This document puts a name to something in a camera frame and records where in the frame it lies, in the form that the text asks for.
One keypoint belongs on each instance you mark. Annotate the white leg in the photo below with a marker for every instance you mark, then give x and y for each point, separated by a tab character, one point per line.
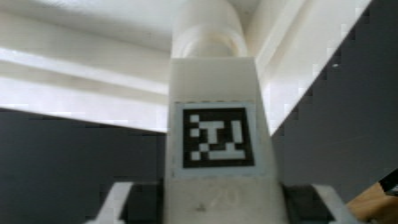
220	184

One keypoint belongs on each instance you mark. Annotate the white square tabletop tray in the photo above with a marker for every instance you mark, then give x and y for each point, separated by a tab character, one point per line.
85	51

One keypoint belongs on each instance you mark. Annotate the white right fence rail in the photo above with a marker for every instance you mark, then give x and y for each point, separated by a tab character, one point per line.
309	32

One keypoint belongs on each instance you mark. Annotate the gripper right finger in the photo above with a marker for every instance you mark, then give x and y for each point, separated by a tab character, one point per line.
341	214

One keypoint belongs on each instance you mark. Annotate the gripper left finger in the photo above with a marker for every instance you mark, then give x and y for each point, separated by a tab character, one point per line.
110	211

